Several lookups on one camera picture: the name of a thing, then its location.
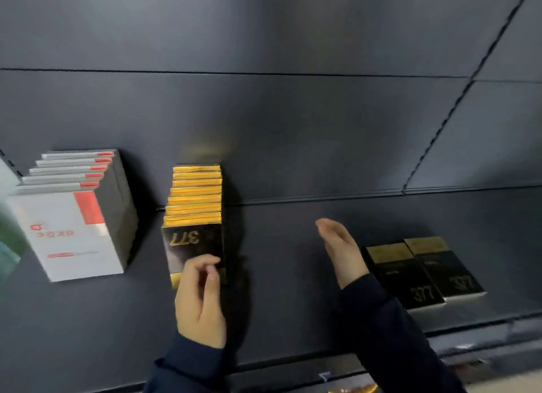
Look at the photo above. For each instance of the white green packet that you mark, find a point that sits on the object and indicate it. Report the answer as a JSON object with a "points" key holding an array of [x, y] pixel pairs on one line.
{"points": [[8, 236]]}

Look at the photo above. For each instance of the black gold carton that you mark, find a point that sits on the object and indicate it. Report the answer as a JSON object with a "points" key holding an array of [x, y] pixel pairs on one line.
{"points": [[402, 278], [192, 242], [444, 270]]}

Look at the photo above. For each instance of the person's left thumb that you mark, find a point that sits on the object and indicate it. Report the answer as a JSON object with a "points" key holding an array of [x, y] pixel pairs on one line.
{"points": [[211, 289]]}

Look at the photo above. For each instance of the person's right fingers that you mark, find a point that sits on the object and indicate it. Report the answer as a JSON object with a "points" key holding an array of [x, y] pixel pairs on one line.
{"points": [[334, 234]]}

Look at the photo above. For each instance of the person's left hand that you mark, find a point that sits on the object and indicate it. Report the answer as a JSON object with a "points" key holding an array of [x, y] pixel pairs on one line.
{"points": [[197, 308]]}

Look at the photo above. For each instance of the gold packet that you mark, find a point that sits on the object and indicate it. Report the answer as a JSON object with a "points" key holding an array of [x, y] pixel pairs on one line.
{"points": [[353, 389]]}

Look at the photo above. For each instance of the person's right hand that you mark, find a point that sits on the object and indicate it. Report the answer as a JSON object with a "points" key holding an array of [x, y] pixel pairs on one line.
{"points": [[345, 257]]}

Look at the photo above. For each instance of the dark grey shelf unit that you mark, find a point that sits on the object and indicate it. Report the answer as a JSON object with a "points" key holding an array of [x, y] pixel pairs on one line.
{"points": [[296, 121]]}

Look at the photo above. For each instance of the person's left forearm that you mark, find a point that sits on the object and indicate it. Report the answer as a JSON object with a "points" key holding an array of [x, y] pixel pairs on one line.
{"points": [[190, 367]]}

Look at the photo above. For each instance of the person's right forearm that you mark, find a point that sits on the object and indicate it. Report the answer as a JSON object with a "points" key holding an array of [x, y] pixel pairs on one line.
{"points": [[393, 342]]}

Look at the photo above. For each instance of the row of black gold boxes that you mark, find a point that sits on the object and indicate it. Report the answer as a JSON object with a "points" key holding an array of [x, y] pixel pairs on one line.
{"points": [[194, 191]]}

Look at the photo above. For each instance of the white box with red patch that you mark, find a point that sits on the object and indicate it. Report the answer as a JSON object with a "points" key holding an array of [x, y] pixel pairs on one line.
{"points": [[55, 178], [63, 162], [59, 170], [67, 154], [63, 240]]}

